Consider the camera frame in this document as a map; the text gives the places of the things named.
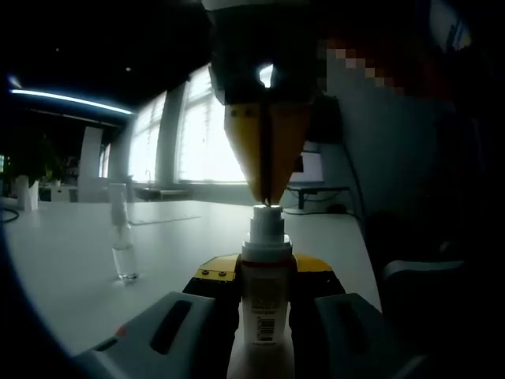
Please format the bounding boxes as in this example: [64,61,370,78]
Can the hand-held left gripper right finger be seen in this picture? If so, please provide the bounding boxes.
[290,252,431,379]

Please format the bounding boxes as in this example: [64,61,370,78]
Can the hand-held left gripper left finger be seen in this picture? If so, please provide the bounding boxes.
[73,254,243,379]

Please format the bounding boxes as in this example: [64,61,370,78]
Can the white pump bottle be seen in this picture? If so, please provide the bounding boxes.
[226,204,295,379]

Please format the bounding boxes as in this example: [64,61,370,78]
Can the small lit screen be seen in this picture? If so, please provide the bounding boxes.
[290,141,325,186]

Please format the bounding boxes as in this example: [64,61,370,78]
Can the large bright window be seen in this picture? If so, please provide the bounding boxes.
[128,65,253,186]

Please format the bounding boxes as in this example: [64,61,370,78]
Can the thin white sheet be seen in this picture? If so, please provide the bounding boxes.
[128,214,203,227]

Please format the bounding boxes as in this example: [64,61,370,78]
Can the long ceiling light strip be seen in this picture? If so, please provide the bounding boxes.
[9,88,135,115]

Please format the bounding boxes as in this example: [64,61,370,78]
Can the dark wall monitor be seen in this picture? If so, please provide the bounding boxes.
[306,94,343,146]

